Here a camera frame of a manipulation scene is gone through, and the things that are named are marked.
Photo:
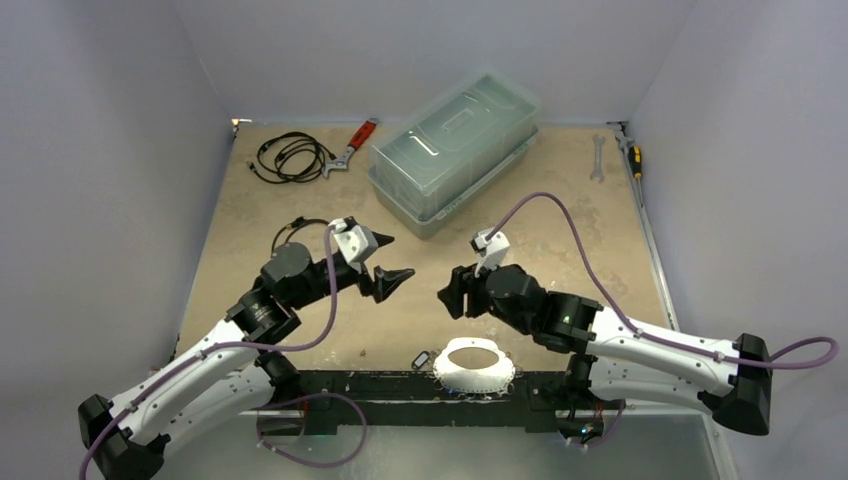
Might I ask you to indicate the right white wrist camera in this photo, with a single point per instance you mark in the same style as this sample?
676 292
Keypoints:
490 247

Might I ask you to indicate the silver open-end spanner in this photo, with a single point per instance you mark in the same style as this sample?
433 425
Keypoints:
597 172

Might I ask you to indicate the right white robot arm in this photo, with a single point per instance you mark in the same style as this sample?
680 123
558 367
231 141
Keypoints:
620 358

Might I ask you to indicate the red handled adjustable wrench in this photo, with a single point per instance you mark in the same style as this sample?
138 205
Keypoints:
341 163

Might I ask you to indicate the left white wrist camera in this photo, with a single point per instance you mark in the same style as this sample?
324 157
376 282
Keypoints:
355 241

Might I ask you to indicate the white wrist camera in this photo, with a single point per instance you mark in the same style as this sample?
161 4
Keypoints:
355 241
490 247

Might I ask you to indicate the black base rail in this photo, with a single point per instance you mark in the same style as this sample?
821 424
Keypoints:
538 402

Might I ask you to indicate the white oval keyring holder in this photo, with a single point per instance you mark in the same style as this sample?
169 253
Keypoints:
494 377

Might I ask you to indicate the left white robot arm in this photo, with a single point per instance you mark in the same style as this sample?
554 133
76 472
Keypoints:
241 362

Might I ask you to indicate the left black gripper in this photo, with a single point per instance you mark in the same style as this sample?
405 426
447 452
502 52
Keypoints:
383 282

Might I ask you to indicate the clear plastic storage box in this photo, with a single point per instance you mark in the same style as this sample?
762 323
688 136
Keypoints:
427 167

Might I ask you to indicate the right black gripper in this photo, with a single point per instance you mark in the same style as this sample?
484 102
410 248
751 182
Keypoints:
471 291

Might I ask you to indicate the yellow black screwdriver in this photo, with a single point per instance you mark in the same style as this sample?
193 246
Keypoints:
636 167

